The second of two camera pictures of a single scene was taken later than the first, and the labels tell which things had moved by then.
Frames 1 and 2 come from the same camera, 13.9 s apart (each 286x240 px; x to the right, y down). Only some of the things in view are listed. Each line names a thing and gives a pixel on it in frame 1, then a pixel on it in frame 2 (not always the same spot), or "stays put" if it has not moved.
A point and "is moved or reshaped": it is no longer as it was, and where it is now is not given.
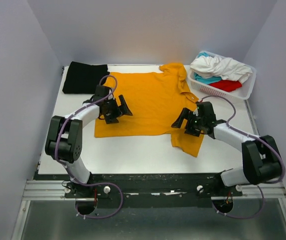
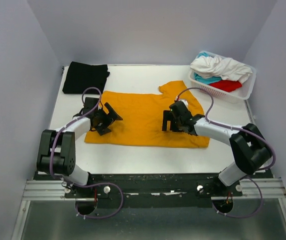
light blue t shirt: (207, 81) stays put
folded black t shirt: (82, 78) stays put
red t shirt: (227, 85) stays put
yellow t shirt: (156, 100) is moved or reshaped
